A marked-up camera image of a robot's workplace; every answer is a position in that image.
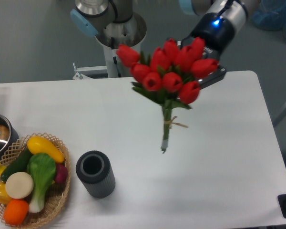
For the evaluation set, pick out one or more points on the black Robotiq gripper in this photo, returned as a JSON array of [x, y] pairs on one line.
[[217, 32]]

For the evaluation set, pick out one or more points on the red tulip bouquet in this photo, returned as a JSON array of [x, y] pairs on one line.
[[169, 77]]

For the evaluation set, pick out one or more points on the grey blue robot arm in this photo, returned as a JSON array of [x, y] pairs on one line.
[[100, 13]]

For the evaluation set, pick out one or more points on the dark grey ribbed vase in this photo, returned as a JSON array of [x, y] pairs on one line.
[[95, 171]]

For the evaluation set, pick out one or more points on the blue plastic bag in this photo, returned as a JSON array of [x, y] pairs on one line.
[[271, 16]]

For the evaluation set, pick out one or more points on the purple red radish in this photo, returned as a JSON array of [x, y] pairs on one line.
[[61, 174]]

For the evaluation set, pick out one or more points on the yellow squash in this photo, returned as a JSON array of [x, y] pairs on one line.
[[38, 144]]

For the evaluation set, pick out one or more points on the green bok choy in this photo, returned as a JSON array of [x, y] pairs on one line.
[[42, 168]]

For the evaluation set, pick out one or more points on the woven wicker basket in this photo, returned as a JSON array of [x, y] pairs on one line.
[[56, 195]]

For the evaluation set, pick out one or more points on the green cucumber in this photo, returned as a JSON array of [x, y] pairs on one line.
[[18, 165]]

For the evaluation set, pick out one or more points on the round cream bun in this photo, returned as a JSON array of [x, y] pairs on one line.
[[19, 185]]

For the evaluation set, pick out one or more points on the orange fruit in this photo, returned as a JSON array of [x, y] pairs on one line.
[[15, 212]]

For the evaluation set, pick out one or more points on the yellow bell pepper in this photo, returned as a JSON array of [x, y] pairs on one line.
[[4, 197]]

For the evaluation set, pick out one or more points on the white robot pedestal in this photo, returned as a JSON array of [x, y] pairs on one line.
[[131, 33]]

